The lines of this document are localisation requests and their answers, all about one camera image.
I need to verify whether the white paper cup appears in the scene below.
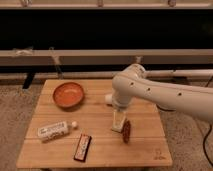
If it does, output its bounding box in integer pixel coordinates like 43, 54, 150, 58
105, 94, 113, 105

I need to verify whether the wooden table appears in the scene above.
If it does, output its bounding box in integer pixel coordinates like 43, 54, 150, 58
16, 79, 172, 169

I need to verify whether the white plastic bottle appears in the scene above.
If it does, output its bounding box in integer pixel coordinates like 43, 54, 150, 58
37, 121, 78, 142

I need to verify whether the white horizontal rail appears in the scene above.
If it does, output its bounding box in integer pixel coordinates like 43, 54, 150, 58
0, 49, 213, 66

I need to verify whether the dark red candy bar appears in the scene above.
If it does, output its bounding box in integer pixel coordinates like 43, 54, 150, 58
74, 134, 92, 162

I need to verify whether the orange bowl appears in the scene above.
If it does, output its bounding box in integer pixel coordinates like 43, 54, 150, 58
53, 82, 84, 108

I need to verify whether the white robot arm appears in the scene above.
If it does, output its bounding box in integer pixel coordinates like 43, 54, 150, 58
112, 64, 213, 125

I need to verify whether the black cable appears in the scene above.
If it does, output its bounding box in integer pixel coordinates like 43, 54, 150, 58
202, 123, 213, 168

